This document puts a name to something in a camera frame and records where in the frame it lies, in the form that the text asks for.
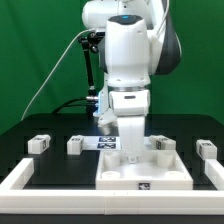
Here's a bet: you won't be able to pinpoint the white cable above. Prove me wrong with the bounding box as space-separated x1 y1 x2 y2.
20 27 97 122

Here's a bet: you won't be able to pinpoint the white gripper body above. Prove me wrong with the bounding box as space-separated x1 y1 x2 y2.
117 116 145 157

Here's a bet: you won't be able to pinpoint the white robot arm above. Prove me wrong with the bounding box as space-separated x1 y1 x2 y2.
82 0 182 163

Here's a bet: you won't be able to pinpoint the white square tabletop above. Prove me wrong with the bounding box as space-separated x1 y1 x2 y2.
95 150 193 190

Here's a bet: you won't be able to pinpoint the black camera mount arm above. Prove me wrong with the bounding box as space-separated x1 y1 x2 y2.
78 31 102 117

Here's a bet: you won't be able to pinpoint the white U-shaped fence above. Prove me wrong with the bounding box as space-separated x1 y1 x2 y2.
0 158 224 215

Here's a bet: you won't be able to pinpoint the fiducial marker sheet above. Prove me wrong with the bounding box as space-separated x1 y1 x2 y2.
81 135 154 150

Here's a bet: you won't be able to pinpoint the black cables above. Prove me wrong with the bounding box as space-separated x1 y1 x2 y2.
53 96 88 115

